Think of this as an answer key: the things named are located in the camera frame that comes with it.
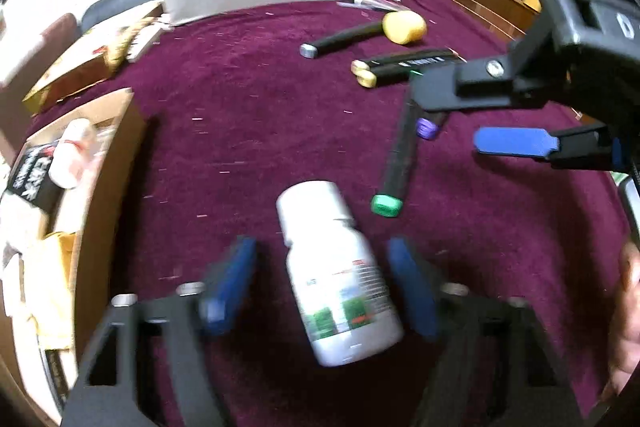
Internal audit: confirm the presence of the cardboard box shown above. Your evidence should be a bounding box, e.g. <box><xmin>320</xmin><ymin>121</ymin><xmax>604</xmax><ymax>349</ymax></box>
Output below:
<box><xmin>0</xmin><ymin>88</ymin><xmax>148</xmax><ymax>413</ymax></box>

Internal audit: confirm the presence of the green-capped black marker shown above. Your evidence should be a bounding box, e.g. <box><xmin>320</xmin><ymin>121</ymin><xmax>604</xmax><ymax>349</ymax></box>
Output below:
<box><xmin>370</xmin><ymin>99</ymin><xmax>421</xmax><ymax>219</ymax></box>

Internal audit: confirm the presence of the clear pen package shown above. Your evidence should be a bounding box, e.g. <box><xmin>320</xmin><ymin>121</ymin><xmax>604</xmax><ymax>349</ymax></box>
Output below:
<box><xmin>336</xmin><ymin>0</ymin><xmax>401</xmax><ymax>12</ymax></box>

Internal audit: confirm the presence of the white bottle red label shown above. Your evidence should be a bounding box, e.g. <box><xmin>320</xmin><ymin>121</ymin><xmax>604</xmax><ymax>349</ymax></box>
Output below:
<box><xmin>47</xmin><ymin>117</ymin><xmax>93</xmax><ymax>190</ymax></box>

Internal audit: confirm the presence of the yellow-headed black-handled mallet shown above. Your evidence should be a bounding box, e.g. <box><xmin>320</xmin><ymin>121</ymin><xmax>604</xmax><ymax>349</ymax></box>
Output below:
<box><xmin>299</xmin><ymin>11</ymin><xmax>428</xmax><ymax>58</ymax></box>

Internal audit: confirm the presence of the white bottle green label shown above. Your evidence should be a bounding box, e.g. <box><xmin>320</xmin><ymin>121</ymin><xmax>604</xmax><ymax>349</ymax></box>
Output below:
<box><xmin>276</xmin><ymin>179</ymin><xmax>405</xmax><ymax>368</ymax></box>

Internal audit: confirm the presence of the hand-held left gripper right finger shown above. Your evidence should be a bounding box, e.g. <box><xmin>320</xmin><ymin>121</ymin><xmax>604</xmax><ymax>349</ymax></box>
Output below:
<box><xmin>387</xmin><ymin>236</ymin><xmax>586</xmax><ymax>427</ymax></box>

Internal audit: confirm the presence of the purple-capped black marker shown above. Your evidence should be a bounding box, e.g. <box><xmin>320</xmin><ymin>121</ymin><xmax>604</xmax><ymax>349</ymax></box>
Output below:
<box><xmin>415</xmin><ymin>112</ymin><xmax>448</xmax><ymax>142</ymax></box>

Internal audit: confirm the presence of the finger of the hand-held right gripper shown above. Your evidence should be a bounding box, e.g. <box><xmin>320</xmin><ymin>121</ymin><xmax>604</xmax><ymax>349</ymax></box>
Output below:
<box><xmin>407</xmin><ymin>42</ymin><xmax>551</xmax><ymax>115</ymax></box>
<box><xmin>472</xmin><ymin>124</ymin><xmax>626</xmax><ymax>172</ymax></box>

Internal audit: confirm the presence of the black patterned snack bag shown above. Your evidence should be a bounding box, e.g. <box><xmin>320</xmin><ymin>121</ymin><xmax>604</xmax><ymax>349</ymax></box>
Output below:
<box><xmin>5</xmin><ymin>142</ymin><xmax>63</xmax><ymax>212</ymax></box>

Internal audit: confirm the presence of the person's right hand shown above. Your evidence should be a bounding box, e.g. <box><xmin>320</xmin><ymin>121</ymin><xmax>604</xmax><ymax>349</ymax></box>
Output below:
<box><xmin>605</xmin><ymin>242</ymin><xmax>640</xmax><ymax>400</ymax></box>

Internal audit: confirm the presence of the gold gift box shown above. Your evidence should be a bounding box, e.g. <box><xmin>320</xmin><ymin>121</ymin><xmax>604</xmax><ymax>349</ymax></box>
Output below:
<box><xmin>22</xmin><ymin>0</ymin><xmax>168</xmax><ymax>115</ymax></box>

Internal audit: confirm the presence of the yellow-capped black marker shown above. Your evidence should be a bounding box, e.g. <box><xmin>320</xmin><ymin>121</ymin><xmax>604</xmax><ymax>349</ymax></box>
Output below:
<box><xmin>350</xmin><ymin>49</ymin><xmax>461</xmax><ymax>80</ymax></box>
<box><xmin>357</xmin><ymin>57</ymin><xmax>466</xmax><ymax>88</ymax></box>

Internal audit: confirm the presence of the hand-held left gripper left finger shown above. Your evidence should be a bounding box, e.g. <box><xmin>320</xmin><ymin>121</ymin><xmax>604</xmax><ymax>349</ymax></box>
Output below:
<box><xmin>60</xmin><ymin>234</ymin><xmax>261</xmax><ymax>427</ymax></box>

